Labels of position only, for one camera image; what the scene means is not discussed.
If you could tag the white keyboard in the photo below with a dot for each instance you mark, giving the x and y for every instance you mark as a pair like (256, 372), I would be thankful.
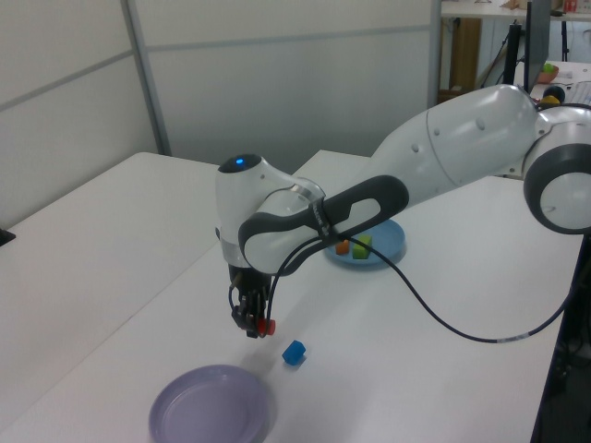
(582, 92)

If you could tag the grey partition post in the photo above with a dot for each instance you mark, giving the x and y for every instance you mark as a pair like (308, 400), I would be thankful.
(434, 46)
(143, 69)

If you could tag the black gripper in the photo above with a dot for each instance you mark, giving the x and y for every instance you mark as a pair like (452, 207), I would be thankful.
(249, 283)

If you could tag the blue block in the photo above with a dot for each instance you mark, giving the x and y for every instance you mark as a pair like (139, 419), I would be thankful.
(292, 354)

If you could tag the wooden cabinet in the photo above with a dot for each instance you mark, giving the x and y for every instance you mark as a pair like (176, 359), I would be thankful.
(464, 51)

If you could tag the blue plate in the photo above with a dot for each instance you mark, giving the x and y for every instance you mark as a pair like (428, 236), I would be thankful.
(388, 240)

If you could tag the white office desk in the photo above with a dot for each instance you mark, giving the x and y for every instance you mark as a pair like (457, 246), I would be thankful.
(575, 71)

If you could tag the small red box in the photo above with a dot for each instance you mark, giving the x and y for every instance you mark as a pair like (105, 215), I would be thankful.
(571, 5)

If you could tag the orange block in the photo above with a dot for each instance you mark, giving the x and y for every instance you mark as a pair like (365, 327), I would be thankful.
(342, 248)

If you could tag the dark flat monitor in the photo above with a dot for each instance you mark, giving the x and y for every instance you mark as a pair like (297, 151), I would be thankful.
(538, 41)

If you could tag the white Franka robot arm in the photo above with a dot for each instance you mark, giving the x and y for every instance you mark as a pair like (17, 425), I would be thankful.
(461, 143)

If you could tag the purple plate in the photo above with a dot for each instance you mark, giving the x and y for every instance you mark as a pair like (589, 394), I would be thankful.
(208, 410)

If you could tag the green toy fruit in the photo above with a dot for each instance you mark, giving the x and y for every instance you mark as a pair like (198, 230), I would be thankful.
(549, 70)

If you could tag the black table side frame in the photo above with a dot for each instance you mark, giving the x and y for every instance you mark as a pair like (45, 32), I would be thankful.
(568, 360)

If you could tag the dark ball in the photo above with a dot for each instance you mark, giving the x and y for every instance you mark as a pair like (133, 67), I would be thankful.
(556, 92)

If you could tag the green block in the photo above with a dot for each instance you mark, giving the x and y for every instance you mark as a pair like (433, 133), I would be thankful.
(361, 249)

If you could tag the red cylinder block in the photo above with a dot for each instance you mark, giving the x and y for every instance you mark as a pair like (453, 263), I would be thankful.
(268, 326)

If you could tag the yellow ball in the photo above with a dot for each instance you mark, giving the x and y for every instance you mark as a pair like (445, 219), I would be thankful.
(549, 103)

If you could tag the black monitor stand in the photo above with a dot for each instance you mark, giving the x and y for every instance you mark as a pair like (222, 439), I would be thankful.
(514, 51)

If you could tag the white background desk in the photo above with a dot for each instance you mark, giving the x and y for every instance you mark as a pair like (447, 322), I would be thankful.
(485, 9)

